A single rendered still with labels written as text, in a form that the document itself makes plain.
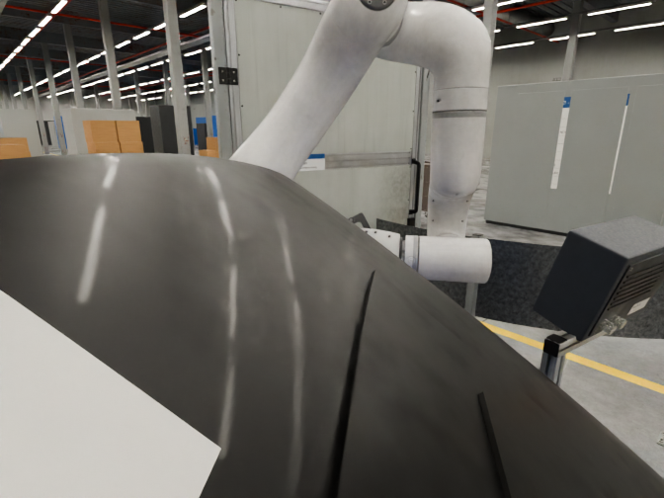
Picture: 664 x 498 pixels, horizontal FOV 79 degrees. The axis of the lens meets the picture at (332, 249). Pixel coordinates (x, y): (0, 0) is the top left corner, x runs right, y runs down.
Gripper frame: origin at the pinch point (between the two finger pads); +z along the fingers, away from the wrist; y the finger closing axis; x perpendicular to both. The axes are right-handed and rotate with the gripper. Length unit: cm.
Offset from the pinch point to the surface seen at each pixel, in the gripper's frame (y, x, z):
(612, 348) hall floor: -1, -233, -160
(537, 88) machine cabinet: 353, -440, -186
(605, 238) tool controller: 6, -1, -52
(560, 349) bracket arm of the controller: -14.8, -5.5, -45.4
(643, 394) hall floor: -28, -188, -154
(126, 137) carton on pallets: 310, -500, 475
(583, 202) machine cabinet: 202, -474, -250
